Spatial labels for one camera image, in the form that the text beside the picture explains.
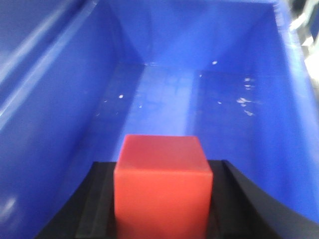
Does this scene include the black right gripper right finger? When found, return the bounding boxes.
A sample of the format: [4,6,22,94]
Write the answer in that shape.
[206,160,319,239]

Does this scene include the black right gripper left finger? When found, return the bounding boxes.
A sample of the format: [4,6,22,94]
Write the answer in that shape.
[36,162,117,239]

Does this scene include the red cube block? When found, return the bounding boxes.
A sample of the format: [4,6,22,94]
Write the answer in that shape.
[114,134,213,239]

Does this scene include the blue bin upper shelf right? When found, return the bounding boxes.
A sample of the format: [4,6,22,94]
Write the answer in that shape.
[0,0,319,239]

